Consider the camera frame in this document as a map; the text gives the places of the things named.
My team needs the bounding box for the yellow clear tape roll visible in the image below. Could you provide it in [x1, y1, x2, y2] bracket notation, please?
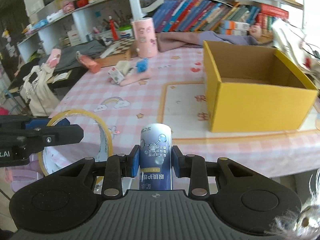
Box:
[37, 109, 114, 193]

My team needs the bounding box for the blue white spray bottle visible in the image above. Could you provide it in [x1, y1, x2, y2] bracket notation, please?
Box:
[139, 124, 172, 191]

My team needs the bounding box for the pink fuzzy sock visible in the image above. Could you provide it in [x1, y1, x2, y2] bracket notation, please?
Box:
[109, 69, 151, 87]

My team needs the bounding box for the grey cat staples box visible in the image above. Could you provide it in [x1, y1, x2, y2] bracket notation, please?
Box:
[108, 67, 125, 85]

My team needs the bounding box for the blue fuzzy pompom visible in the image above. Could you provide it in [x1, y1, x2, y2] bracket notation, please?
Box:
[136, 58, 149, 73]

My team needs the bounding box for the white tote bag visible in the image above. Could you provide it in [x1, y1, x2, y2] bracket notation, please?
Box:
[20, 63, 60, 116]

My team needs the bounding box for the grey folded garment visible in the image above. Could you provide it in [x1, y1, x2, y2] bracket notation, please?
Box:
[39, 40, 106, 72]

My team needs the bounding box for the pink spray bottle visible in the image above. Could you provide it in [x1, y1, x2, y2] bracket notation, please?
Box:
[76, 51, 101, 73]

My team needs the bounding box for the pink checkered tablecloth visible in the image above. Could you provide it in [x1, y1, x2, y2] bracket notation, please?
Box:
[39, 48, 319, 177]

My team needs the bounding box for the yellow cardboard box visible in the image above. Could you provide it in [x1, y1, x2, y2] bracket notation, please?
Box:
[203, 41, 318, 132]

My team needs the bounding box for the wooden chessboard box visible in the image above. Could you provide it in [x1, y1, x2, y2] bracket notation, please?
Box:
[95, 37, 137, 67]

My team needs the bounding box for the pink purple cloth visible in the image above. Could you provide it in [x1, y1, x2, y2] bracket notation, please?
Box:
[156, 31, 258, 53]

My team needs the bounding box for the pink cylindrical container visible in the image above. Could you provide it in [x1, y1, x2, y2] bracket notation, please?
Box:
[131, 17, 158, 59]

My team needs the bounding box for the orange white box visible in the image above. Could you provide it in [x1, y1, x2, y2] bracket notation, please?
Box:
[220, 20, 250, 30]

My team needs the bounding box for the pink pig plush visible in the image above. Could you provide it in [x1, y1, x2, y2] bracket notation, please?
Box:
[248, 25, 262, 40]

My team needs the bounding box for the row of leaning books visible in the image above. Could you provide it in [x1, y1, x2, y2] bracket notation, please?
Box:
[152, 0, 260, 36]

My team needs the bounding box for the stack of papers and books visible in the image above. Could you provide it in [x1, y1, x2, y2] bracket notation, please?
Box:
[272, 20, 319, 83]

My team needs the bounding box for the red thick dictionary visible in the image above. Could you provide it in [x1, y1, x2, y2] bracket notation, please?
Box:
[260, 4, 289, 20]

